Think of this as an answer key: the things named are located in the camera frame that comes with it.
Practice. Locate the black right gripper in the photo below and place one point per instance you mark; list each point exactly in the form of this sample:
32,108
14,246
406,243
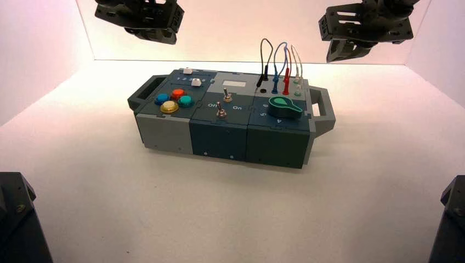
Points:
367,29

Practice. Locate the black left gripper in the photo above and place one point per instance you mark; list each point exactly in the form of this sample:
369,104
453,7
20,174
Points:
145,16

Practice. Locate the small white slider knob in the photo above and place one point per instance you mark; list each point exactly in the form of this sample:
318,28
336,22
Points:
187,70
195,82

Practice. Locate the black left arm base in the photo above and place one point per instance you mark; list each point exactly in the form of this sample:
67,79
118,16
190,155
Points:
18,225

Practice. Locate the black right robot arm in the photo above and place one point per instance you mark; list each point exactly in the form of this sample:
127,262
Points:
390,3

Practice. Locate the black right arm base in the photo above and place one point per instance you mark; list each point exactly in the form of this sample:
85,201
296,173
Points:
450,225

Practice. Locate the blue round push button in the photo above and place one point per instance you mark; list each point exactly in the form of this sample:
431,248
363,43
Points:
162,98

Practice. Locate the orange red push button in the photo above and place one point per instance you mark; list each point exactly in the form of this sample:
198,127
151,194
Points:
178,94

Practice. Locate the yellow round push button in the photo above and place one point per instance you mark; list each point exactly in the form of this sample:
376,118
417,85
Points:
169,107

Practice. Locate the teal round push button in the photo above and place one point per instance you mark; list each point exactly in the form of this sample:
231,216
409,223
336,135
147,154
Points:
186,101

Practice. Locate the green rotary knob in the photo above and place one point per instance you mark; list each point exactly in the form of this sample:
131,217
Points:
281,106

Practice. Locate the small white display window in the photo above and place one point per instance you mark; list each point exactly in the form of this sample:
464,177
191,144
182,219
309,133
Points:
234,84

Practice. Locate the grey and blue control box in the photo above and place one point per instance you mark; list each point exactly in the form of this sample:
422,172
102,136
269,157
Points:
218,138

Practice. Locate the metal toggle switch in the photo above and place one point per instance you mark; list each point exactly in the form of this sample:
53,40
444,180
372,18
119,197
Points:
227,96
221,111

